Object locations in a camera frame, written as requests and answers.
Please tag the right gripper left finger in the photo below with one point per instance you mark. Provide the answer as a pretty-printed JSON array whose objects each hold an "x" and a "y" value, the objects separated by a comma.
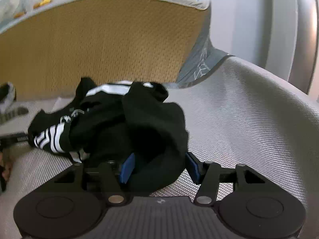
[{"x": 114, "y": 175}]

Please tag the black grey folded garment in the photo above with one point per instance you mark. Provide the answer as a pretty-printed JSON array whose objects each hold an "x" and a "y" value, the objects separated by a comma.
[{"x": 7, "y": 97}]

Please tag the grey patterned bed sheet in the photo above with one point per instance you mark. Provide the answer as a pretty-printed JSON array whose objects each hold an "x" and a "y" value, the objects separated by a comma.
[{"x": 203, "y": 57}]

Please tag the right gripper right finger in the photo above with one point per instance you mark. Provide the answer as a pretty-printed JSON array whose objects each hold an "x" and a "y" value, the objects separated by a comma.
[{"x": 207, "y": 175}]

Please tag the black printed sweatshirt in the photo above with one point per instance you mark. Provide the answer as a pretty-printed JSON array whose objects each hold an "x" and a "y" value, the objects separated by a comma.
[{"x": 112, "y": 122}]

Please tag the grey tabby cat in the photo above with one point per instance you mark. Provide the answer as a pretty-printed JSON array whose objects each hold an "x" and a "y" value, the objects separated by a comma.
[{"x": 17, "y": 112}]

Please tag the woven tan upright mattress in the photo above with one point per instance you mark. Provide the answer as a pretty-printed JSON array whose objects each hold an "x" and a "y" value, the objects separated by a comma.
[{"x": 46, "y": 52}]

